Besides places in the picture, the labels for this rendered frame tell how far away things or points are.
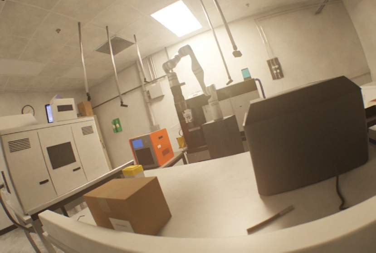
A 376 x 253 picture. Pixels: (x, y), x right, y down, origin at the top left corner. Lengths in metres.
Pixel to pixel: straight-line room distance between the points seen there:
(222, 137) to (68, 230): 1.31
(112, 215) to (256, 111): 0.53
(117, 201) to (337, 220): 0.49
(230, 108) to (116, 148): 3.51
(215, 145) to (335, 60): 3.20
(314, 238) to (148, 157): 2.10
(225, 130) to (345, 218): 1.30
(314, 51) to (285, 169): 3.46
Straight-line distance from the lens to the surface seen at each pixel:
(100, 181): 1.20
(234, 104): 2.37
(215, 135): 1.55
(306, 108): 0.53
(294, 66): 3.68
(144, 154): 2.27
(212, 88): 1.59
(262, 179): 0.56
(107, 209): 0.57
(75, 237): 0.58
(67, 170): 1.41
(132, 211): 0.50
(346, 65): 4.20
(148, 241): 0.39
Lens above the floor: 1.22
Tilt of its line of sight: 1 degrees up
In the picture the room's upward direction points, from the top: 16 degrees counter-clockwise
